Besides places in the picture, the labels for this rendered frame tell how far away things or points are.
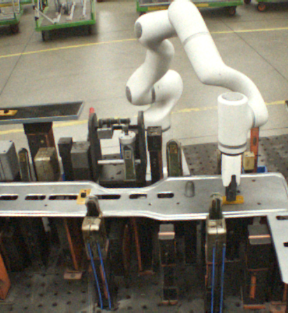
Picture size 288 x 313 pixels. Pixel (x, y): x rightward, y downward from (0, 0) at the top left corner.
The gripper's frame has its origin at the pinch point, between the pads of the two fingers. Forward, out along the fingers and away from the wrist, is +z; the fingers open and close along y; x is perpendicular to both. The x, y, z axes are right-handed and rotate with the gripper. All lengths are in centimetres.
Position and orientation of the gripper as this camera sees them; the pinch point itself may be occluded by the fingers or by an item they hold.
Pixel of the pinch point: (231, 192)
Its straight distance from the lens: 139.8
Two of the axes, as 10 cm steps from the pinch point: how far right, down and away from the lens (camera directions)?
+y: -0.5, 5.0, -8.6
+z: 0.7, 8.6, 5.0
